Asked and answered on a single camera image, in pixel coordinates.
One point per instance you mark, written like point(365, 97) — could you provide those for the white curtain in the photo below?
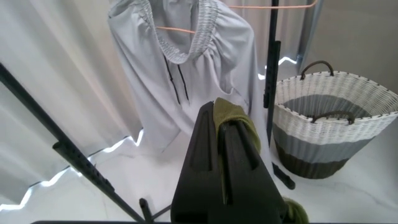
point(62, 62)

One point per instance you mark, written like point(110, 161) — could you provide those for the pink clothes hanger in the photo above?
point(248, 7)
point(177, 30)

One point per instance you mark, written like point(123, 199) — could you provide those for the white laundry basket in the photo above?
point(326, 137)

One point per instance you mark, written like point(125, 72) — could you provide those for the black clothes rack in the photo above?
point(272, 62)

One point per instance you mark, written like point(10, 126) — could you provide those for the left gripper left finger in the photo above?
point(199, 180)

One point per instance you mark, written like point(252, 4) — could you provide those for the pale grey shorts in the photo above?
point(202, 77)

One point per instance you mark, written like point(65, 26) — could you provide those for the green garment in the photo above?
point(230, 112)

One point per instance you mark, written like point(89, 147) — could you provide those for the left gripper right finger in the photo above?
point(252, 186)

